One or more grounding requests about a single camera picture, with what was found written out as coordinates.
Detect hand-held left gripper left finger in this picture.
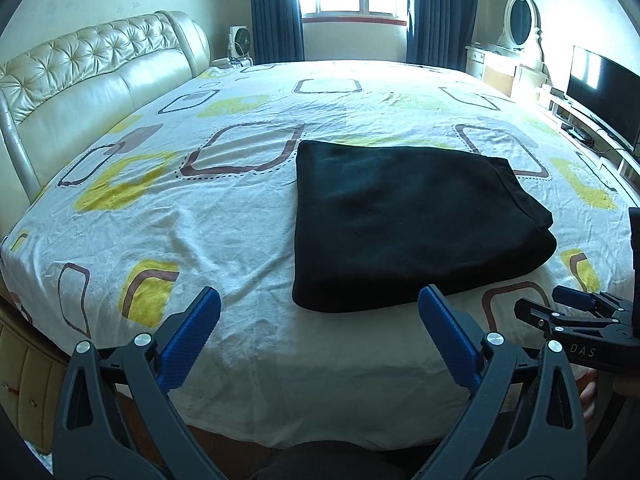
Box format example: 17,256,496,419
51,286,223,480

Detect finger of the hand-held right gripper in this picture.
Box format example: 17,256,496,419
552,285,633,322
514,297,568,335

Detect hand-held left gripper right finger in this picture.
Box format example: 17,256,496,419
417,284,588,480

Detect black pants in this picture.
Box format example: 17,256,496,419
291,140,558,315

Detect bed with patterned sheet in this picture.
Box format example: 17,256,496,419
0,59,640,448

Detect white television stand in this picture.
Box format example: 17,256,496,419
537,87,640,186

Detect black flat television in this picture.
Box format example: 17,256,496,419
565,45,640,153

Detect white dressing table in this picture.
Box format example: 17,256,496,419
465,42,551,98

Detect white desk fan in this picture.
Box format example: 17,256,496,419
227,25,256,67

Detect dark blue curtain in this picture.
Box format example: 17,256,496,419
249,0,306,66
405,0,482,68

